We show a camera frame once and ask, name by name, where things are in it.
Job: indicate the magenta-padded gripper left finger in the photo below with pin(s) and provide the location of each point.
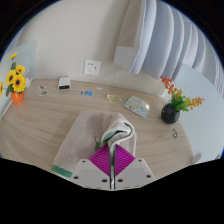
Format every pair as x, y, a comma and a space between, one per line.
95, 171

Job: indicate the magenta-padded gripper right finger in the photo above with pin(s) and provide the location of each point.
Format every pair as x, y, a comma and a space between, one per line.
130, 171

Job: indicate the beige and green towel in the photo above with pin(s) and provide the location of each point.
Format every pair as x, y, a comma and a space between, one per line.
83, 136

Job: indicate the small metal hook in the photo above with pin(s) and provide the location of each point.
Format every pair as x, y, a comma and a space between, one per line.
175, 133

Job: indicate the fan-shaped printed card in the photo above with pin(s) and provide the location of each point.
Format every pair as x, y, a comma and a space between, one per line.
136, 106

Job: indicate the orange flowers in black vase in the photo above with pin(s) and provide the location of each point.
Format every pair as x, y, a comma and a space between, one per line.
170, 114

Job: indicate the small blue card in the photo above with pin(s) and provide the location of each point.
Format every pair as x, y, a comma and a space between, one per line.
87, 93

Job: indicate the frosted glass desk partition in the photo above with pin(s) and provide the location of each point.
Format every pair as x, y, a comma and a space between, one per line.
28, 56
203, 133

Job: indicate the small white box device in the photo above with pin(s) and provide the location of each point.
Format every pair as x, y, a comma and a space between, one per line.
64, 83

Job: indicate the small grey sticker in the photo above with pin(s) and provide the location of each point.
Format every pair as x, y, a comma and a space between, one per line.
43, 93

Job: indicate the sunflowers in orange vase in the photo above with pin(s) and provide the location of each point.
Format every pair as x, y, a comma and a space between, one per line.
16, 83

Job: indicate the white pleated curtain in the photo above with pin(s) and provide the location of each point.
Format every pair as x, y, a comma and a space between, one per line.
166, 36

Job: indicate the white wall socket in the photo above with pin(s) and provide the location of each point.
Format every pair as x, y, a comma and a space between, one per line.
92, 67

